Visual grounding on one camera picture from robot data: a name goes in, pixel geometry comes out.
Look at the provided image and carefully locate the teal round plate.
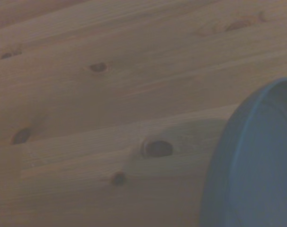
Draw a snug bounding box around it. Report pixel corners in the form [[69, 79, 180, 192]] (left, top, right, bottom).
[[199, 77, 287, 227]]

